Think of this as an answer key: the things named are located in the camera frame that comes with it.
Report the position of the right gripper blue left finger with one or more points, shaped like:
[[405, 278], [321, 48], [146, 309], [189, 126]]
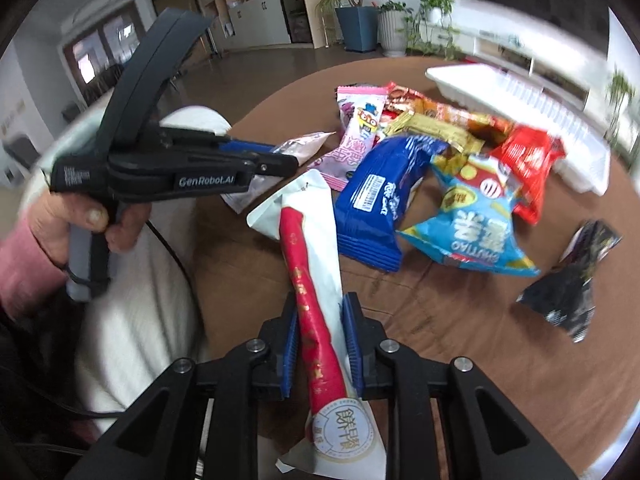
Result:
[[290, 348]]

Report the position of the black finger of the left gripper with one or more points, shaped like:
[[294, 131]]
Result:
[[275, 165]]

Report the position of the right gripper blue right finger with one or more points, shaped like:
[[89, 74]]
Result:
[[352, 319]]

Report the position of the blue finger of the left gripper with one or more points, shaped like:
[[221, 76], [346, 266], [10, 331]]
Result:
[[245, 146]]

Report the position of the clear white snack packet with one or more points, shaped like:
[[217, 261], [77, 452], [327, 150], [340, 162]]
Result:
[[303, 148]]

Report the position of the white red sausage snack packet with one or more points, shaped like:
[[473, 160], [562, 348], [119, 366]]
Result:
[[342, 440]]

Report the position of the dark blue biscuit pack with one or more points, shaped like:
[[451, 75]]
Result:
[[374, 201]]

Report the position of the pink white snack packet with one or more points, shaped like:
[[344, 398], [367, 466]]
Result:
[[361, 109]]

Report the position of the light blue chips bag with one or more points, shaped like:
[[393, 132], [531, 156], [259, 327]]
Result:
[[473, 228]]

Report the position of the gold wafer packet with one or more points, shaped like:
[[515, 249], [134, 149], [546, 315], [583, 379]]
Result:
[[458, 138]]

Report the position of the black snack packet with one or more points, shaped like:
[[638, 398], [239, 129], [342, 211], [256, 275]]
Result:
[[563, 296]]

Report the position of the red snack bag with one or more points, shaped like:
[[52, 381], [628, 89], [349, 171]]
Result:
[[530, 154]]

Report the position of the pink sleeve left forearm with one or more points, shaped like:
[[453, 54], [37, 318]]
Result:
[[27, 274]]

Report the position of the left hand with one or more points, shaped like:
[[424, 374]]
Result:
[[53, 214]]

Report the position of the white round stool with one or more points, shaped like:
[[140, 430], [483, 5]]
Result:
[[146, 319]]

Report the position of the blue planter with tree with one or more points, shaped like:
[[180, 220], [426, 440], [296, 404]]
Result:
[[359, 25]]

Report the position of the white ribbed planter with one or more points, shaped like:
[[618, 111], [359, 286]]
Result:
[[393, 21]]

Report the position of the trailing pothos plant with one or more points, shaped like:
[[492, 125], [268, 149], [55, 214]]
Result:
[[430, 30]]

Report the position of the orange snack packet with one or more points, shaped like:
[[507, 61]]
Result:
[[483, 126]]

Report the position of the white tv console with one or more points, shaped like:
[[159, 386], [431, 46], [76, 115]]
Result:
[[531, 47]]

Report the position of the white plastic tray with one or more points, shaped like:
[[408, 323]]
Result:
[[587, 163]]

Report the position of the wooden wall cabinet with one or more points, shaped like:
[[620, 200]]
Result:
[[257, 24]]

